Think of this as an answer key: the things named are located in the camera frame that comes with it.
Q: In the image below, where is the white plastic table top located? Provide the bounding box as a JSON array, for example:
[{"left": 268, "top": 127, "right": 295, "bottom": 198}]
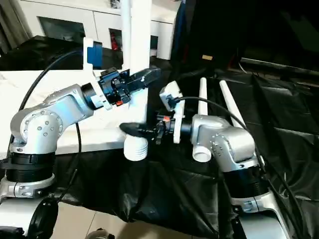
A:
[{"left": 0, "top": 69, "right": 150, "bottom": 160}]

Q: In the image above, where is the white plastic table leg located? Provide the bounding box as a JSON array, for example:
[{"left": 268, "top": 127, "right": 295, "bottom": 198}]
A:
[
  {"left": 123, "top": 0, "right": 152, "bottom": 161},
  {"left": 218, "top": 80, "right": 247, "bottom": 130},
  {"left": 193, "top": 77, "right": 213, "bottom": 163},
  {"left": 121, "top": 0, "right": 133, "bottom": 72}
]

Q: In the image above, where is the white glass-door cabinet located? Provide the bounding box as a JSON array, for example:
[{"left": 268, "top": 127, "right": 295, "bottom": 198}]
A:
[{"left": 14, "top": 0, "right": 175, "bottom": 60}]

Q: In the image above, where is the black backdrop cloth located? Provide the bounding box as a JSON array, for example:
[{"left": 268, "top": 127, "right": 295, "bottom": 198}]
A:
[{"left": 179, "top": 0, "right": 319, "bottom": 68}]

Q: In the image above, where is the grey curtain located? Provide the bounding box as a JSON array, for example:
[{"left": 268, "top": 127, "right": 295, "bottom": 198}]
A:
[{"left": 0, "top": 0, "right": 33, "bottom": 54}]

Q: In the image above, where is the black mat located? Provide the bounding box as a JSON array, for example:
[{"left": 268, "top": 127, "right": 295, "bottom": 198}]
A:
[{"left": 0, "top": 34, "right": 319, "bottom": 239}]

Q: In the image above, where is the black flat monitor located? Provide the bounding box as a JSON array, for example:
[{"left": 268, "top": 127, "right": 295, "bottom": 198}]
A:
[{"left": 240, "top": 57, "right": 319, "bottom": 74}]

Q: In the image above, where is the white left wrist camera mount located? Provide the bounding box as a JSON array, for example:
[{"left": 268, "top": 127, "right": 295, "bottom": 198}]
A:
[{"left": 83, "top": 37, "right": 113, "bottom": 112}]

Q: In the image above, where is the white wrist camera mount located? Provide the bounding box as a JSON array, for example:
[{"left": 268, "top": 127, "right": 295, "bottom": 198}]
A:
[
  {"left": 83, "top": 37, "right": 113, "bottom": 112},
  {"left": 159, "top": 81, "right": 186, "bottom": 144}
]

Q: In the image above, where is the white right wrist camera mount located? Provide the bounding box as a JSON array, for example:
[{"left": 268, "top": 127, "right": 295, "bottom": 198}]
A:
[{"left": 159, "top": 81, "right": 186, "bottom": 144}]

